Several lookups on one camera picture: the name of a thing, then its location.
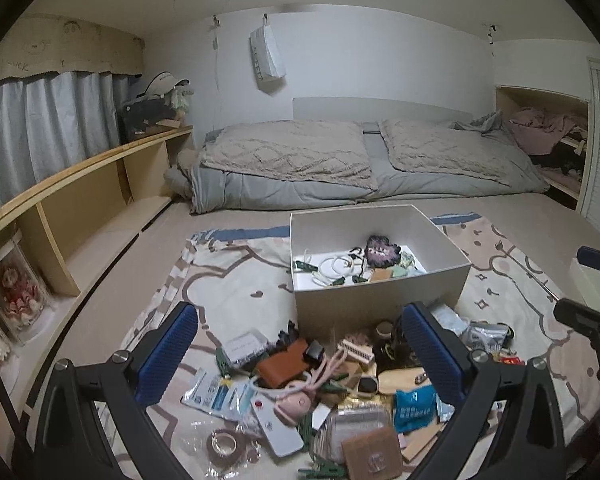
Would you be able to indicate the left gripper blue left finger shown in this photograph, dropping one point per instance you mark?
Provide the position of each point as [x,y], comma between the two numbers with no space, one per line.
[70,440]

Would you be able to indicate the beige quilted blanket left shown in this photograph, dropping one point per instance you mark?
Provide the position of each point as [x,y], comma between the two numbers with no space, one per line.
[294,150]

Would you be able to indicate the grey curtain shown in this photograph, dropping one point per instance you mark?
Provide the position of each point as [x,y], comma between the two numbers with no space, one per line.
[50,123]

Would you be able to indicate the beige quilted blanket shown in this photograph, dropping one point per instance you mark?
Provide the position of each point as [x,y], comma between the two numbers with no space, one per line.
[294,150]
[423,147]

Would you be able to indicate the pink clothes pile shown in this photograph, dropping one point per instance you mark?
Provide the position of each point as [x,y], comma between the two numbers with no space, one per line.
[537,131]

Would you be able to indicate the blue snack packet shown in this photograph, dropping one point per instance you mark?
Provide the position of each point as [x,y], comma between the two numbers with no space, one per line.
[414,409]

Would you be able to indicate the wooden side shelf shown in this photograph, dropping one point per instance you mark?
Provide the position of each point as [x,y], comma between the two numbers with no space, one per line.
[75,223]

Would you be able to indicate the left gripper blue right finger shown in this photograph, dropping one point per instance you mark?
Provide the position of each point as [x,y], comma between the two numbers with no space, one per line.
[528,442]

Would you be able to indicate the white hanging pouch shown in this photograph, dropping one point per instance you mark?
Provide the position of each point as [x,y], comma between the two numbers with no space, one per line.
[267,61]

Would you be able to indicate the beige quilted blanket right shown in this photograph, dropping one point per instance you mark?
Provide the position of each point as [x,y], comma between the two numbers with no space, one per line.
[423,147]

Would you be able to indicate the cartoon patterned blanket mat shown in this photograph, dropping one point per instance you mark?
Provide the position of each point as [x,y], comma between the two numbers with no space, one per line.
[240,279]

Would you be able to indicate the white cap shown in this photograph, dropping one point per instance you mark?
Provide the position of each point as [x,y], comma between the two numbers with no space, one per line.
[163,83]

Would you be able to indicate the wooden block stick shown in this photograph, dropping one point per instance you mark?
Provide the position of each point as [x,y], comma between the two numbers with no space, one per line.
[418,440]

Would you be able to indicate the grey folded duvet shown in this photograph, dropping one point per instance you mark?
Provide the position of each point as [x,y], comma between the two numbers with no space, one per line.
[207,189]

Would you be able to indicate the dark storage bag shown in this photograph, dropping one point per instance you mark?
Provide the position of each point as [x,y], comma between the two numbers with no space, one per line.
[145,117]

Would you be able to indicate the wooden board with clear hook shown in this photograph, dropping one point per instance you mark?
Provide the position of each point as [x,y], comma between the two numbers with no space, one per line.
[373,456]

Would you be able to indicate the small black box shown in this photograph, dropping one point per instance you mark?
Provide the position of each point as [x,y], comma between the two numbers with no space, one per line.
[314,353]

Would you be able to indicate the brown tape roll in wrap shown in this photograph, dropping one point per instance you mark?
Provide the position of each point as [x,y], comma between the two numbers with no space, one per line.
[225,447]

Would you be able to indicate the green clothes peg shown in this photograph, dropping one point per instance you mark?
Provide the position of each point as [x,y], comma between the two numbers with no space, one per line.
[324,471]

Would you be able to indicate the clear plastic case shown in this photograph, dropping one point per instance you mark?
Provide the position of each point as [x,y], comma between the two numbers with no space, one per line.
[344,424]

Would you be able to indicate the white cardboard shoe box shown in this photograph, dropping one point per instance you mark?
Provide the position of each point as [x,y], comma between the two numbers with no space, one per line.
[336,292]

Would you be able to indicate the blue white medicine sachet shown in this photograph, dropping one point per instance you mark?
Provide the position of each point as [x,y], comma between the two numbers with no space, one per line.
[221,397]

